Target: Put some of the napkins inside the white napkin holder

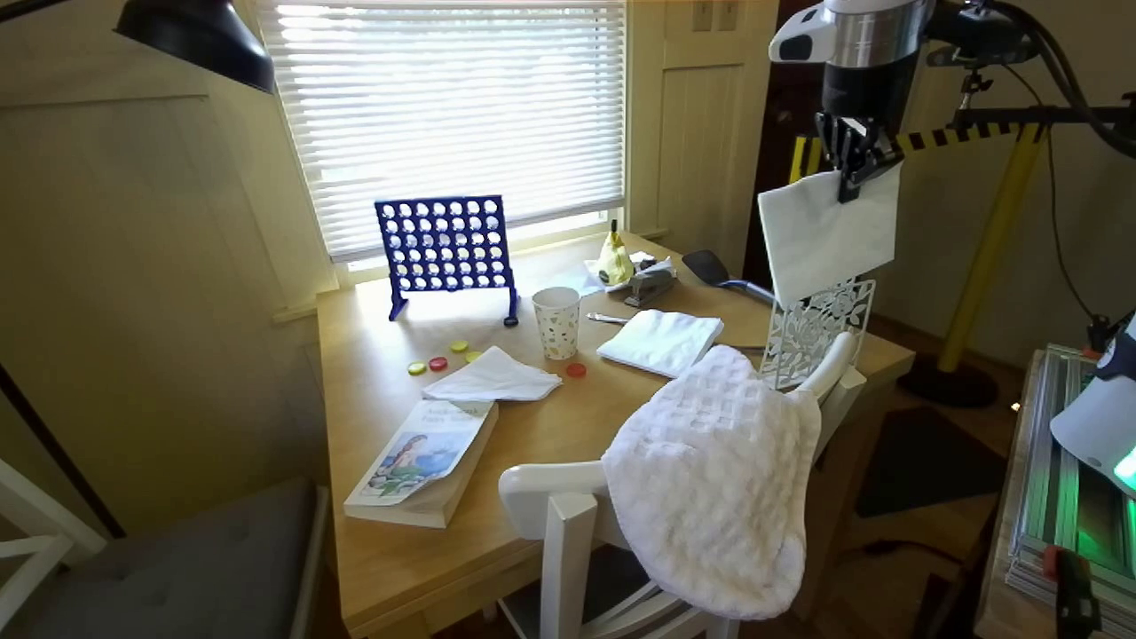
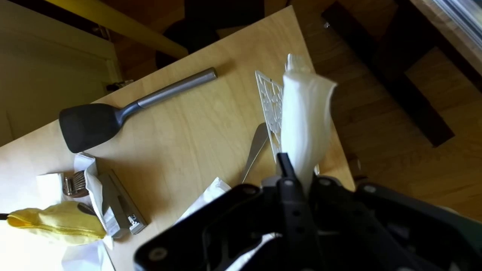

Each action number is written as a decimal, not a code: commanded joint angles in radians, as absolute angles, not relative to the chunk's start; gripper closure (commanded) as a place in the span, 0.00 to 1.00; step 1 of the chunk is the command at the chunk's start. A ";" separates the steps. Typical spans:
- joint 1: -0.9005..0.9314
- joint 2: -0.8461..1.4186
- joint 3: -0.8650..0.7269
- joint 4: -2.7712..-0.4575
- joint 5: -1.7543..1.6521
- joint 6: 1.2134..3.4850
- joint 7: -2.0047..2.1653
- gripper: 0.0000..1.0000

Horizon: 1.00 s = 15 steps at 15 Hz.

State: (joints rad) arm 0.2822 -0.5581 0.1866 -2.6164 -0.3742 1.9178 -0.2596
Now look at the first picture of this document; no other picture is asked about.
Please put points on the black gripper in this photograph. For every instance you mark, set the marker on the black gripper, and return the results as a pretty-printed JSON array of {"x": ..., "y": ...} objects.
[{"x": 857, "y": 140}]

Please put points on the white napkins bunch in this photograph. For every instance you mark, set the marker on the white napkins bunch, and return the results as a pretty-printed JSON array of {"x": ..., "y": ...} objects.
[{"x": 820, "y": 235}]

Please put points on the white napkin stack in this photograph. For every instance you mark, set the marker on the white napkin stack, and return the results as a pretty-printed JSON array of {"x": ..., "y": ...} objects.
[{"x": 657, "y": 344}]

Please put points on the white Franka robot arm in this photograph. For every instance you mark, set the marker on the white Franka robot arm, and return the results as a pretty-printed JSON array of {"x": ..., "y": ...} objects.
[{"x": 871, "y": 38}]

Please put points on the loose white napkin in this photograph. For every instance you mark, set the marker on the loose white napkin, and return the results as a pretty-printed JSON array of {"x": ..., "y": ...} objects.
[{"x": 493, "y": 379}]

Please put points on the dark wooden door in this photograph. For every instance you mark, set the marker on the dark wooden door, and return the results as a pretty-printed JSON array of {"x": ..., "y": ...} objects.
[{"x": 786, "y": 109}]

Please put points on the cream panelled door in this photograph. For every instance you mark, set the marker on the cream panelled door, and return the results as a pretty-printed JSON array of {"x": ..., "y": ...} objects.
[{"x": 699, "y": 142}]

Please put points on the yellow banana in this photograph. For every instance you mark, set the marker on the yellow banana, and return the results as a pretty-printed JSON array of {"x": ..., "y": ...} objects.
[{"x": 612, "y": 266}]

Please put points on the metal spoon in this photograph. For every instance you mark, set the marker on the metal spoon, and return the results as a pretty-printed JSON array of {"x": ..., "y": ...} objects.
[{"x": 605, "y": 316}]

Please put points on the white textured towel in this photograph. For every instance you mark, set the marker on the white textured towel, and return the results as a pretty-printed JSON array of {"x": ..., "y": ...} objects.
[{"x": 710, "y": 484}]

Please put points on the red game token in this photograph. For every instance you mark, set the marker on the red game token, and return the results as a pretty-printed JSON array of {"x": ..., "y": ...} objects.
[
  {"x": 576, "y": 370},
  {"x": 439, "y": 363}
]

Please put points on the white window blind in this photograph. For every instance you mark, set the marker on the white window blind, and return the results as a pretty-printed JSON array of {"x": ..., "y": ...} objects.
[{"x": 449, "y": 109}]

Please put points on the yellow game token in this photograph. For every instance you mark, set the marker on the yellow game token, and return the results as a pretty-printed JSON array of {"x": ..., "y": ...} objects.
[
  {"x": 461, "y": 348},
  {"x": 416, "y": 367}
]

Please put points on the white wooden chair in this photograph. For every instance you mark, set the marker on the white wooden chair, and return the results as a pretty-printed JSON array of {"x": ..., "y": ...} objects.
[{"x": 552, "y": 493}]

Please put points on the black tool red tip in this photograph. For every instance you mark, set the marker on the black tool red tip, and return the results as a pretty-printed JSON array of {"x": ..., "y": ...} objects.
[{"x": 1075, "y": 599}]

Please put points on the illustrated paperback book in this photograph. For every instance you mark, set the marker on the illustrated paperback book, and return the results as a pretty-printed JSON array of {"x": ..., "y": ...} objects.
[{"x": 422, "y": 462}]

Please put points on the grey seat cushion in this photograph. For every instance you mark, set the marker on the grey seat cushion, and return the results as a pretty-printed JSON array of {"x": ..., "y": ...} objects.
[{"x": 200, "y": 573}]

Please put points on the white cross-back chair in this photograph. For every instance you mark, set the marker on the white cross-back chair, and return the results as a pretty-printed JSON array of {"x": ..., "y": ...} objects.
[{"x": 38, "y": 539}]

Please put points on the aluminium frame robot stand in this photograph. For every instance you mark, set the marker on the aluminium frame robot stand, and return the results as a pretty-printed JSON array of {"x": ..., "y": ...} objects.
[{"x": 1050, "y": 500}]

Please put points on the blue Connect Four frame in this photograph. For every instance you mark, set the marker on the blue Connect Four frame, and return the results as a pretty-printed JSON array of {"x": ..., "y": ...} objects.
[{"x": 445, "y": 199}]

